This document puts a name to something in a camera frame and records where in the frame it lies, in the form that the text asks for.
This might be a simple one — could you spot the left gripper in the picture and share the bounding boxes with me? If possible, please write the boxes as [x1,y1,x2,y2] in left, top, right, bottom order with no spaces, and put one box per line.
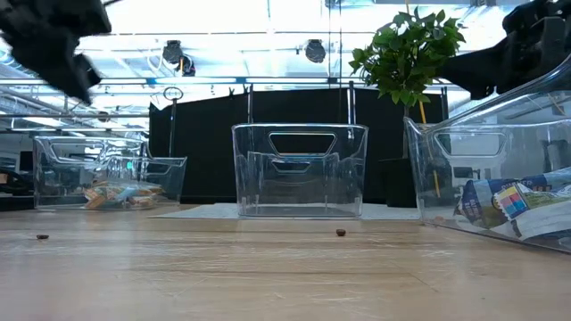
[0,0,112,106]

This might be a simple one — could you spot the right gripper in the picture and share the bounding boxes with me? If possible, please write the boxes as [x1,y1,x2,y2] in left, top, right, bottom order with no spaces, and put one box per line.
[435,0,571,101]

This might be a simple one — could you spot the clear plastic bin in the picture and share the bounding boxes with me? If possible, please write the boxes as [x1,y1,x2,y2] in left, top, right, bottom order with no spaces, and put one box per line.
[230,122,370,219]
[403,55,571,255]
[32,136,188,211]

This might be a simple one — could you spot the white green snack bag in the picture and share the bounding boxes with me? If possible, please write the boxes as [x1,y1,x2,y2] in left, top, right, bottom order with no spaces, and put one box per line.
[454,176,571,226]

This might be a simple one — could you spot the orange green chewy bar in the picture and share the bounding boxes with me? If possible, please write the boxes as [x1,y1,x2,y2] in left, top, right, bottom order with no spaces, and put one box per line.
[127,189,165,210]
[82,185,118,211]
[106,182,153,202]

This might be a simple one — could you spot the blue green granola bar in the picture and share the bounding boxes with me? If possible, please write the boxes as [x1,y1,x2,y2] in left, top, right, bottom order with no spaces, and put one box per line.
[510,209,571,243]

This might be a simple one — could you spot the potted green plant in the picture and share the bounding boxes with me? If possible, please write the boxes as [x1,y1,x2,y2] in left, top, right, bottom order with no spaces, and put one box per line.
[348,6,468,210]

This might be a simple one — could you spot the round black ceiling fixture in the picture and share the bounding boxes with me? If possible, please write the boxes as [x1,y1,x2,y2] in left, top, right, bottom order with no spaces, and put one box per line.
[161,39,185,64]
[304,38,327,64]

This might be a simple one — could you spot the dark hanging device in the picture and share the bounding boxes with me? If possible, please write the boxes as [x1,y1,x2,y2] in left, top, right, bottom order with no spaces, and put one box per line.
[179,54,197,78]

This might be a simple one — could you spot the black divider panel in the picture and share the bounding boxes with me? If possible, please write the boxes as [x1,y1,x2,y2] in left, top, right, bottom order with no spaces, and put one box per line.
[148,86,452,207]

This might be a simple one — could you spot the grey woven placemat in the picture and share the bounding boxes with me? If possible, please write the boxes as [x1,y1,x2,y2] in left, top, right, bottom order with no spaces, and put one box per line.
[149,202,423,222]

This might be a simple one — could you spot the black loop bracket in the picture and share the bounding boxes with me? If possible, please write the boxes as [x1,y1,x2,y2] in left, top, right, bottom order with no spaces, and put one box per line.
[161,86,185,158]

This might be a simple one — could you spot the black aluminium frame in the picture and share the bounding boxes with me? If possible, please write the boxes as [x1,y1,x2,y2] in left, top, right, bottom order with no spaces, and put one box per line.
[0,194,37,212]

